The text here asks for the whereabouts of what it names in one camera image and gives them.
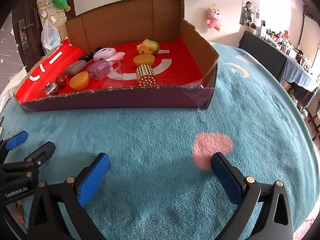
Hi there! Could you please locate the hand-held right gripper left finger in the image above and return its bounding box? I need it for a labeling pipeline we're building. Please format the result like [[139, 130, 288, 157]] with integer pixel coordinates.
[[27, 152, 111, 240]]

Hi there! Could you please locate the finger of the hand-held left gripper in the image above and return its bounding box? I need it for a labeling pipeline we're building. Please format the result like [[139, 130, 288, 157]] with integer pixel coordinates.
[[0, 131, 28, 158], [0, 141, 56, 180]]

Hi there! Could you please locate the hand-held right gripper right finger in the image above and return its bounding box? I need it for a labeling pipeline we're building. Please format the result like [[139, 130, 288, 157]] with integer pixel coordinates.
[[211, 152, 293, 240]]

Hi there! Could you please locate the silver glitter jar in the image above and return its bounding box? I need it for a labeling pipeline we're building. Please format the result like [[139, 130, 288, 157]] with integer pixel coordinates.
[[42, 81, 59, 97]]

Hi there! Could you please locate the small amber soap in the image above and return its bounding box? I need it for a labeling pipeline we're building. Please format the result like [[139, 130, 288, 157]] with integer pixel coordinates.
[[69, 71, 90, 91]]

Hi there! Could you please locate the cardboard box with red lining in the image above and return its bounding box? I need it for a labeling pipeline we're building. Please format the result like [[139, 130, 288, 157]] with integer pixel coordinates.
[[13, 0, 219, 114]]

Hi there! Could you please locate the brown oval case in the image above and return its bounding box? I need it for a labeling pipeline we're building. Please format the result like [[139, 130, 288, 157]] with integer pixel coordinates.
[[64, 60, 87, 77]]

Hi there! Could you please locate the purple nail polish bottle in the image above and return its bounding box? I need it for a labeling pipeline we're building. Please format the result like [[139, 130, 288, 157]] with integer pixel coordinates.
[[87, 52, 125, 80]]

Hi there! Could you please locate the clear plastic cup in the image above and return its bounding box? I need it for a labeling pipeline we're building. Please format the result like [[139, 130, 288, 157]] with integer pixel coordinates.
[[102, 61, 125, 89]]

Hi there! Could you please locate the small black device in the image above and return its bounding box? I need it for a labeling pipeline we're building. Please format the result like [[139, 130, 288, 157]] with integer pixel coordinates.
[[79, 46, 102, 62]]

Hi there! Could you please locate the gold studded cylinder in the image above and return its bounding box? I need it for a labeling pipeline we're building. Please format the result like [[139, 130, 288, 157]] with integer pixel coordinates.
[[136, 64, 157, 87]]

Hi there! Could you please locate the lilac round case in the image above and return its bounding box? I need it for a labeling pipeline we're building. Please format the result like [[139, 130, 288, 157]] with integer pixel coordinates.
[[93, 47, 117, 62]]

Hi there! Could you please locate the large amber soap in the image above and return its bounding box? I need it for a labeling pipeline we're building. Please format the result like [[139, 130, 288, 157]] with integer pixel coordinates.
[[133, 54, 155, 67]]

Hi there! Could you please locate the green apple elephant toy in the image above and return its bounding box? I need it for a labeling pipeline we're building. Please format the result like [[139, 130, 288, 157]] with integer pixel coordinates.
[[136, 39, 160, 56]]

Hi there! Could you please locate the teal fleece blanket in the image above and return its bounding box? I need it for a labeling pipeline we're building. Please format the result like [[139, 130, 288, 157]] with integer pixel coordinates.
[[0, 41, 320, 240]]

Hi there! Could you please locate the wooden chair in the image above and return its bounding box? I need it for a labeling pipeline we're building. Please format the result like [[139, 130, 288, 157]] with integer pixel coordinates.
[[307, 110, 320, 133]]

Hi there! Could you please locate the white plastic bag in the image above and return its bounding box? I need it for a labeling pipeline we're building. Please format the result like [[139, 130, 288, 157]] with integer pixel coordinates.
[[41, 20, 62, 55]]

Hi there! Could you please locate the dark brown door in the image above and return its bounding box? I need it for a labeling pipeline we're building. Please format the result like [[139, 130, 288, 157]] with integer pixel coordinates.
[[10, 0, 75, 65]]

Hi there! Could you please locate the side table with dark cloth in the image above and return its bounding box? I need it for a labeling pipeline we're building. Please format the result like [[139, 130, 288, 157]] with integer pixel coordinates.
[[239, 31, 320, 110]]

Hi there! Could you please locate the beige hanging organizer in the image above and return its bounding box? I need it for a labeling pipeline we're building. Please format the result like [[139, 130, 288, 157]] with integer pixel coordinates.
[[34, 0, 68, 45]]

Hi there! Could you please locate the row of cosmetic bottles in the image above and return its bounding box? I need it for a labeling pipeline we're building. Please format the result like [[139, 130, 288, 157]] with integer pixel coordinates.
[[246, 20, 318, 70]]

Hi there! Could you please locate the green plush toy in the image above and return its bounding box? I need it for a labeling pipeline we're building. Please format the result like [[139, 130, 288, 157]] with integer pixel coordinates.
[[52, 0, 71, 12]]

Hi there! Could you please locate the pink plush toy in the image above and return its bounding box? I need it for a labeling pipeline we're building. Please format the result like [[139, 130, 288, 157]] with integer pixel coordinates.
[[206, 7, 222, 32]]

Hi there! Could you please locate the brass door handle plate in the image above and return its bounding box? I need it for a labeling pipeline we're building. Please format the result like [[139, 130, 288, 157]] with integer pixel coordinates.
[[18, 19, 34, 51]]

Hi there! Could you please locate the wall mirror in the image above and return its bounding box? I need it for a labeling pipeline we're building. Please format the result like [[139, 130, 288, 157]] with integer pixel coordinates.
[[239, 0, 265, 27]]

